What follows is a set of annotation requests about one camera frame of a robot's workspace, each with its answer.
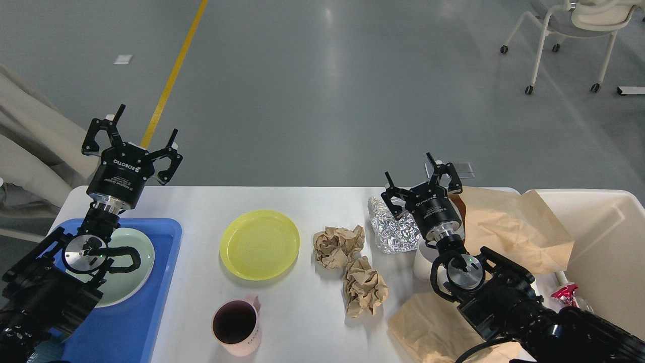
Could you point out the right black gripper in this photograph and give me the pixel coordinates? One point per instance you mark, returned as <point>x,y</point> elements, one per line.
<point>433,209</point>

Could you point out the white floor bar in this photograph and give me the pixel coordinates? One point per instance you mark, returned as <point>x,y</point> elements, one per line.
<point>630,90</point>

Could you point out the pink ceramic mug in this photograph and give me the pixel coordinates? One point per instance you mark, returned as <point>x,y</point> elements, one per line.
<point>236,325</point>

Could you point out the beige fabric cover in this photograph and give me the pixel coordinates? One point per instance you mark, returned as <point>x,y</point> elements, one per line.
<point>41,155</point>

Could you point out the crumpled brown paper ball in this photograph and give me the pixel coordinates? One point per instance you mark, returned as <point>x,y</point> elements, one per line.
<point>364,287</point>
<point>337,246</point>

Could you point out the lower crumpled brown paper ball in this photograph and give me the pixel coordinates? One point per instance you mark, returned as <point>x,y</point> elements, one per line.
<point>364,287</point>

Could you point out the white office chair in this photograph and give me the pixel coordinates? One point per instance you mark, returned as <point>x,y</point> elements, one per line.
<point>575,19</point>

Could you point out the blue plastic tray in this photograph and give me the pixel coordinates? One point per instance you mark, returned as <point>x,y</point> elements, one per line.
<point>124,324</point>

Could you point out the large brown paper bag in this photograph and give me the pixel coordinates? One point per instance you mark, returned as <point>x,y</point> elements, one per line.
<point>522,228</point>

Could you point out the crumpled aluminium foil sheet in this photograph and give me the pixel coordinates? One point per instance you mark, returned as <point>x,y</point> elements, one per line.
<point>392,236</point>

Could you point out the white plastic bin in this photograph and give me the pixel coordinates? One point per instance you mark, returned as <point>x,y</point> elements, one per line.
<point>608,253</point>

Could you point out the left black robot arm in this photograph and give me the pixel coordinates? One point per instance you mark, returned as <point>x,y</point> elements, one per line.
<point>56,285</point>

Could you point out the yellow plastic plate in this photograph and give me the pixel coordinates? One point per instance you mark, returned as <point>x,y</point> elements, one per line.
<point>260,245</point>

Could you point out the upper crumpled brown paper ball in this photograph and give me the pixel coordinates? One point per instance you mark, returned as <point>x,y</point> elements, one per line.
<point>337,246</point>

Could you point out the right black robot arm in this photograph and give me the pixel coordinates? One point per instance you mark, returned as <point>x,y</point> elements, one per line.
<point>494,294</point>

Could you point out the upright white paper cup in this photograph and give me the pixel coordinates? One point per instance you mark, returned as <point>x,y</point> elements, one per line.
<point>423,260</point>

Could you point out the crushed red can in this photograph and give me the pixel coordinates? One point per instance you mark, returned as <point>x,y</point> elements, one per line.
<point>566,294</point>

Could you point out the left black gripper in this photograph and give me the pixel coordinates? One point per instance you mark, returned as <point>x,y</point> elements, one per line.
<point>119,176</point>

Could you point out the right floor socket plate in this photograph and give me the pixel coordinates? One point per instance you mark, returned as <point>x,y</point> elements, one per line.
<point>464,169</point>

